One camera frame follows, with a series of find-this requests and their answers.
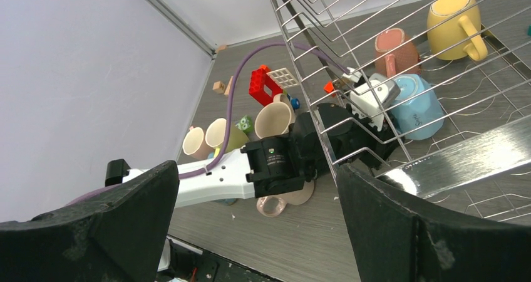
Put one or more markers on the pink cup rack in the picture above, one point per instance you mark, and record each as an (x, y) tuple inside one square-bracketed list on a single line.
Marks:
[(272, 206)]

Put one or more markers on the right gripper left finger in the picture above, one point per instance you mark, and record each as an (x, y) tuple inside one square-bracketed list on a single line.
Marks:
[(116, 235)]

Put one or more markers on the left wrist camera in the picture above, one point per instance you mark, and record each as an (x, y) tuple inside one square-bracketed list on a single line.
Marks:
[(369, 97)]

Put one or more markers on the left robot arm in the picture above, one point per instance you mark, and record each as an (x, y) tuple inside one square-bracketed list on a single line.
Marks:
[(288, 163)]

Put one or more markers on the small salmon cup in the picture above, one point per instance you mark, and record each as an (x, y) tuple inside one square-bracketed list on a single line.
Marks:
[(395, 53)]

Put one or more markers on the pink faceted mug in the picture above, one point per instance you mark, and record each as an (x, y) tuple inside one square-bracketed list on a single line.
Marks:
[(194, 144)]

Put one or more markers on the light blue cup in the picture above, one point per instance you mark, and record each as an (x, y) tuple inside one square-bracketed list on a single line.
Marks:
[(416, 109)]

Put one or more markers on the red duplo block tower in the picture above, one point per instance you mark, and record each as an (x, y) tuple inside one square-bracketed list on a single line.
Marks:
[(262, 88)]

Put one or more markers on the cream floral mug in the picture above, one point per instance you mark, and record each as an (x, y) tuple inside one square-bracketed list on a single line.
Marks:
[(275, 118)]

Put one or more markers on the orange cube near grid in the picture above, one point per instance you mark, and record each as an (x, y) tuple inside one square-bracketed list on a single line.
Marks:
[(329, 88)]

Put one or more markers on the small tan wooden cube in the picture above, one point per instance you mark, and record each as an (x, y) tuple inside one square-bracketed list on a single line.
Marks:
[(219, 87)]

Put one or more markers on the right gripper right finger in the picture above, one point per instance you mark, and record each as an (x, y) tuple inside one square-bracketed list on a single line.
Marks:
[(397, 236)]

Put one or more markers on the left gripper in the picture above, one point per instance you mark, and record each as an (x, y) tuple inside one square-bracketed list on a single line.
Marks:
[(355, 134)]

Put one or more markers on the steel dish rack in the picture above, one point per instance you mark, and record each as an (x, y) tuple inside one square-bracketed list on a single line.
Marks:
[(478, 163)]

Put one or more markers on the tan wooden block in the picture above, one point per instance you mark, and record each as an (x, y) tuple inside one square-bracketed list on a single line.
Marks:
[(228, 86)]

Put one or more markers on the white window grid piece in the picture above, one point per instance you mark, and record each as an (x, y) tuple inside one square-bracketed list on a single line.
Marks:
[(284, 78)]

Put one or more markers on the small yellow cup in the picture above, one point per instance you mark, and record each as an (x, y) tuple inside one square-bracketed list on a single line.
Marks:
[(454, 30)]

